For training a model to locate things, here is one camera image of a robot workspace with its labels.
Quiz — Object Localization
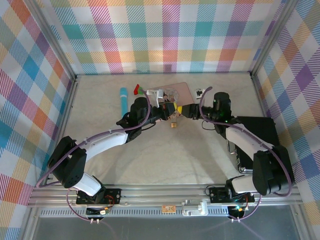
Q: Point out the pink printed tin box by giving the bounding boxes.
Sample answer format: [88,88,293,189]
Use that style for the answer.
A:
[149,81,195,106]

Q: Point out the blue marker pen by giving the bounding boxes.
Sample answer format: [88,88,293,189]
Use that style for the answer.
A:
[119,87,128,118]

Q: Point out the black case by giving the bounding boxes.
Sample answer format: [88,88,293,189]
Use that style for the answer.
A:
[226,115,281,176]

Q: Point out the black connector board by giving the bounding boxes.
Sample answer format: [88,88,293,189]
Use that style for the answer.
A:
[85,206,111,218]
[227,205,248,218]

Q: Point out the aluminium side rail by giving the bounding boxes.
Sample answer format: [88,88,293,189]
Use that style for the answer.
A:
[249,72,267,117]
[43,74,81,187]

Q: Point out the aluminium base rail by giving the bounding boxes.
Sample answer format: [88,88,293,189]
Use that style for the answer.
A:
[27,186,301,208]

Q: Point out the aluminium corner post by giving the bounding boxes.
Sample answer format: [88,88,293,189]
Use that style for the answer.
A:
[249,0,300,80]
[28,0,78,81]

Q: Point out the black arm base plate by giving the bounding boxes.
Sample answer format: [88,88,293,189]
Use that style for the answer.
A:
[76,187,122,206]
[209,186,255,204]

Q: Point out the white metal bracket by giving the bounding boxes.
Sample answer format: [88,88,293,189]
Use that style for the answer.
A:
[181,199,208,217]

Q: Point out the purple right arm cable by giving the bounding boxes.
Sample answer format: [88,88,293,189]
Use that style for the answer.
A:
[198,86,293,222]

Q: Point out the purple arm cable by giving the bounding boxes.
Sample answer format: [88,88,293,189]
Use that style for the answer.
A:
[34,87,154,222]
[198,86,293,222]

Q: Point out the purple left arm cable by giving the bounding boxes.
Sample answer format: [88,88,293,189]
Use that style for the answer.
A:
[34,87,154,222]

